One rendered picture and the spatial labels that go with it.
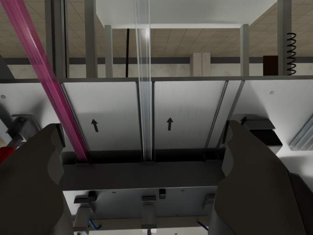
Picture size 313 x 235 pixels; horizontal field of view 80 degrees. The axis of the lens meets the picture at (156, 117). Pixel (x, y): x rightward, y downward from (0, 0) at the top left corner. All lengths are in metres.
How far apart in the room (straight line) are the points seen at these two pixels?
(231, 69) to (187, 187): 3.71
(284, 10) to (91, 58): 0.65
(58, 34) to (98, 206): 0.41
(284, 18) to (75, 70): 3.44
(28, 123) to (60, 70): 0.25
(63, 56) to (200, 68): 3.06
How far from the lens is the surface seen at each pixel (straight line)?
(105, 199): 0.35
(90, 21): 0.71
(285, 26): 0.81
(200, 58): 3.52
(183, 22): 0.97
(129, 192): 0.33
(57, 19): 0.58
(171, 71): 3.64
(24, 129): 0.30
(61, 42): 0.55
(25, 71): 4.22
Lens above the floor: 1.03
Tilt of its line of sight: 1 degrees up
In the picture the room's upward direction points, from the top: 179 degrees clockwise
